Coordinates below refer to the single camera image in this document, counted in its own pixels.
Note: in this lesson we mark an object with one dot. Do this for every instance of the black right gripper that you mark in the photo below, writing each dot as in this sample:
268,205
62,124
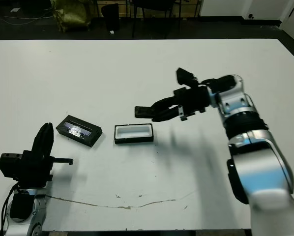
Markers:
193,100

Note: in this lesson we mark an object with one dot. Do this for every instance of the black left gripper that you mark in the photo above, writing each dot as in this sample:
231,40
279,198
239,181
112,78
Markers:
34,170

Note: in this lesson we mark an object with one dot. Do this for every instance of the black camera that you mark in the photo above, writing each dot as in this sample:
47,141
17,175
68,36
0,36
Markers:
143,111

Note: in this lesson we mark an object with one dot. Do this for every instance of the black printed box lid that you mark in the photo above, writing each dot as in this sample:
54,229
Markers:
78,130

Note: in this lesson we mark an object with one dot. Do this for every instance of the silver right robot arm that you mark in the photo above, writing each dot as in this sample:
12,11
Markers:
260,159

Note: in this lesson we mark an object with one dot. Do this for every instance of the black box with white inlay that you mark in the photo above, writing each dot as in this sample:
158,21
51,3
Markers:
133,131

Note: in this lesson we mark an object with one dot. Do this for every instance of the black mesh office chair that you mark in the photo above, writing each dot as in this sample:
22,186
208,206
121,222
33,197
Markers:
156,5

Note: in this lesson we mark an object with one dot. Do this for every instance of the black waste bin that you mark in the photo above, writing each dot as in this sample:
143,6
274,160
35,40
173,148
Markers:
110,17

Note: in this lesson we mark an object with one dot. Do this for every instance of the crumpled plastic bag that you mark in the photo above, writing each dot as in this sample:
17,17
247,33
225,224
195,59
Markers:
70,14

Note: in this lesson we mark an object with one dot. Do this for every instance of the white paper sheet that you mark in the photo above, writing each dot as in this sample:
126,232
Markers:
15,10

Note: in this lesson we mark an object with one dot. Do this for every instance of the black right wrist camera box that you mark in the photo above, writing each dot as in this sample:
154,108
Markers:
185,77

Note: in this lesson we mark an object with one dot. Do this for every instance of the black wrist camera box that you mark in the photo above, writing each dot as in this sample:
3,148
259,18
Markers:
9,166
185,77

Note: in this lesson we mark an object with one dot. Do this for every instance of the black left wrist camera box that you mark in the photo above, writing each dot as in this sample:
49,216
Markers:
9,166

